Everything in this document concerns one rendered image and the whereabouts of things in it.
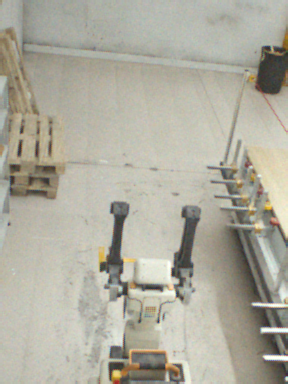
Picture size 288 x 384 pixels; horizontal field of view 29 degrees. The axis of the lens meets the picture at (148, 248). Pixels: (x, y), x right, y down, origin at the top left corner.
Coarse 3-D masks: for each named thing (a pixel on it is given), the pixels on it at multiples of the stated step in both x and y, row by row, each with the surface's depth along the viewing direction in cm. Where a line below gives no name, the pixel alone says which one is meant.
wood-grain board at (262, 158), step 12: (252, 156) 560; (264, 156) 564; (276, 156) 567; (264, 168) 542; (276, 168) 545; (264, 180) 522; (276, 180) 525; (276, 192) 506; (276, 204) 489; (276, 216) 474
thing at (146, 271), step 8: (136, 264) 320; (144, 264) 319; (152, 264) 320; (160, 264) 321; (168, 264) 322; (136, 272) 320; (144, 272) 319; (152, 272) 320; (160, 272) 320; (168, 272) 321; (136, 280) 319; (144, 280) 319; (152, 280) 319; (160, 280) 320; (168, 280) 321
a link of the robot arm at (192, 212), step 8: (192, 208) 328; (192, 216) 323; (192, 224) 325; (192, 232) 327; (192, 240) 330; (184, 248) 333; (184, 256) 334; (184, 264) 336; (192, 264) 338; (176, 272) 339; (192, 272) 338
